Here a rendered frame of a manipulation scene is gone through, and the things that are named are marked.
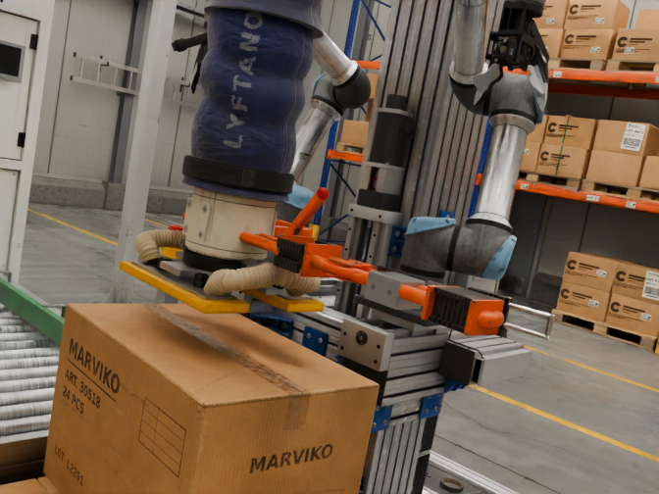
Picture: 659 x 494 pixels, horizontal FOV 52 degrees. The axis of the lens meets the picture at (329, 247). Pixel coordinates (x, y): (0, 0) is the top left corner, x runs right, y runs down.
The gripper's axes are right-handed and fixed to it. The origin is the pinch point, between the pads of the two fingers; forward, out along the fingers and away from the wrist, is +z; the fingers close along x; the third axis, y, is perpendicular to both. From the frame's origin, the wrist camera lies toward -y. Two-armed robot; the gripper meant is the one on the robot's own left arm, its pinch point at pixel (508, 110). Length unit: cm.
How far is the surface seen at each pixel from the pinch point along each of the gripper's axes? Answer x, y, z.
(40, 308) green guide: -169, 7, 88
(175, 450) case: -16, 57, 68
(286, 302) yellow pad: -22, 31, 45
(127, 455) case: -31, 55, 76
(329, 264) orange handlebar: -4, 41, 34
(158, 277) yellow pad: -41, 48, 45
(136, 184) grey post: -347, -139, 54
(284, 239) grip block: -15, 42, 32
